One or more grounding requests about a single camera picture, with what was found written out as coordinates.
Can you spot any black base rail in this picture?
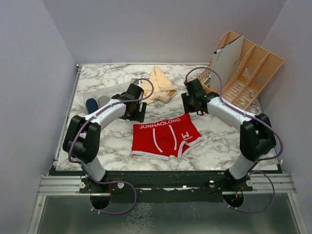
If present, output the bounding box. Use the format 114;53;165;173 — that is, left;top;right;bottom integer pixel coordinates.
50;170;253;203

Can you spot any clear plastic storage box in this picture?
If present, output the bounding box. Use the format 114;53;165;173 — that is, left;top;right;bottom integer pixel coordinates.
82;82;130;114

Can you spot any grey rolled underwear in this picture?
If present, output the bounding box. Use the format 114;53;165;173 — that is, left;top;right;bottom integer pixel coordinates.
97;96;110;108

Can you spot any beige underwear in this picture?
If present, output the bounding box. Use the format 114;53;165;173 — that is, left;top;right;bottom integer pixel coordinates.
144;66;177;104

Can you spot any white folder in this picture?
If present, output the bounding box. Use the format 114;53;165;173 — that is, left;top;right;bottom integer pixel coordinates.
211;33;244;88

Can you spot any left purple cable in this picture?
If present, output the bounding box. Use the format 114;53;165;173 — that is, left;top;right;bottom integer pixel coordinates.
68;78;155;215

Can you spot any navy rolled underwear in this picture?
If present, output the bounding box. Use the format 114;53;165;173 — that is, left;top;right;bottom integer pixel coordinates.
85;98;99;114

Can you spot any red boxer underwear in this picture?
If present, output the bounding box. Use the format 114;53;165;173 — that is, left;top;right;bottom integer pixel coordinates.
131;114;204;161

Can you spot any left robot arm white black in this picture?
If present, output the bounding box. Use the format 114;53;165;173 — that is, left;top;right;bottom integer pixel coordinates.
62;83;147;193

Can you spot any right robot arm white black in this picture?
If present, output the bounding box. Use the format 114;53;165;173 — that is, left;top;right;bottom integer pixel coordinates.
181;79;276;191

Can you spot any aluminium frame rail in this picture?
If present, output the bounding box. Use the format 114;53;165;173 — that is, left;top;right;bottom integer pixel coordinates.
28;64;123;234

